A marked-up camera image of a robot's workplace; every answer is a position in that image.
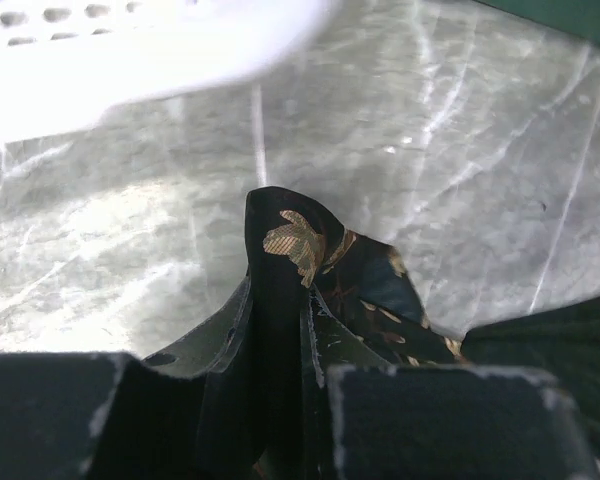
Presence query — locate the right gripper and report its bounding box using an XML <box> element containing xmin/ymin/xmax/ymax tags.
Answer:
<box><xmin>462</xmin><ymin>296</ymin><xmax>600</xmax><ymax>459</ymax></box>

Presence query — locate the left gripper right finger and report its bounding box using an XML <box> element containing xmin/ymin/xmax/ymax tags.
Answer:
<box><xmin>299</xmin><ymin>292</ymin><xmax>600</xmax><ymax>480</ymax></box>

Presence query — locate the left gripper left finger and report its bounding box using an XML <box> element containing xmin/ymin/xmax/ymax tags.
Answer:
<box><xmin>0</xmin><ymin>281</ymin><xmax>253</xmax><ymax>479</ymax></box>

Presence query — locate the black gold floral tie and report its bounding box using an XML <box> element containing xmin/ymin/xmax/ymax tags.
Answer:
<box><xmin>194</xmin><ymin>184</ymin><xmax>474</xmax><ymax>480</ymax></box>

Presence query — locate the green divided organizer tray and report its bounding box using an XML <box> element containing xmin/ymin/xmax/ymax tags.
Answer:
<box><xmin>480</xmin><ymin>0</ymin><xmax>600</xmax><ymax>45</ymax></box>

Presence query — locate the white empty plastic basket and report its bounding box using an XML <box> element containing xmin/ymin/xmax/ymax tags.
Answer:
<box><xmin>0</xmin><ymin>1</ymin><xmax>339</xmax><ymax>144</ymax></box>

